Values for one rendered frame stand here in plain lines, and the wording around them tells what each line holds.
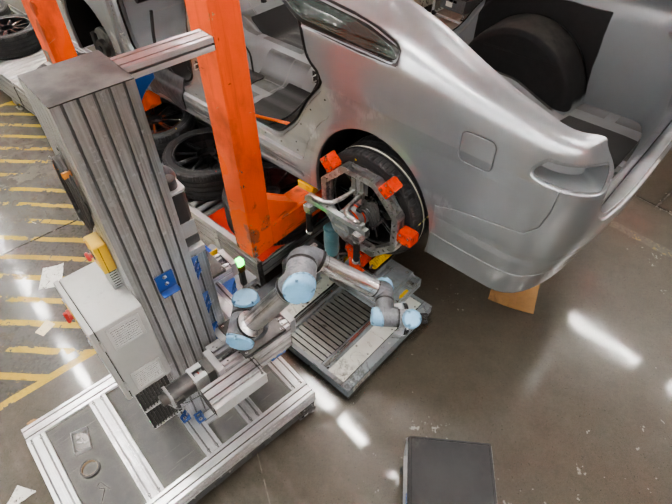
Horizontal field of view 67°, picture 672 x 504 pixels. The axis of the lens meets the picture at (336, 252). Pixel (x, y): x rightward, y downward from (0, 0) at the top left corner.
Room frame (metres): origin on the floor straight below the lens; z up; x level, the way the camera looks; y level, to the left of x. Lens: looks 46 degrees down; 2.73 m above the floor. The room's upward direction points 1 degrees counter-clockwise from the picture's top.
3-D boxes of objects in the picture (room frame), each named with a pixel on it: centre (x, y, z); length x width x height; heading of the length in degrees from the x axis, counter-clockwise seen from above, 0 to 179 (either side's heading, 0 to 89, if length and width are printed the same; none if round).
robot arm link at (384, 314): (1.23, -0.19, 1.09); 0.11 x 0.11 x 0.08; 87
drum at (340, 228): (2.07, -0.09, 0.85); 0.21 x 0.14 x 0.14; 137
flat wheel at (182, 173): (3.24, 0.96, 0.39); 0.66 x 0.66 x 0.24
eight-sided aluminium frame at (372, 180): (2.13, -0.14, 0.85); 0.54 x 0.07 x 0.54; 47
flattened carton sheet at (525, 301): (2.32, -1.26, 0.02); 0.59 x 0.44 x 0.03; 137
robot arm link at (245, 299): (1.37, 0.39, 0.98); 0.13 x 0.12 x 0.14; 177
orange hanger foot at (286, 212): (2.45, 0.26, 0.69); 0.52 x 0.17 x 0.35; 137
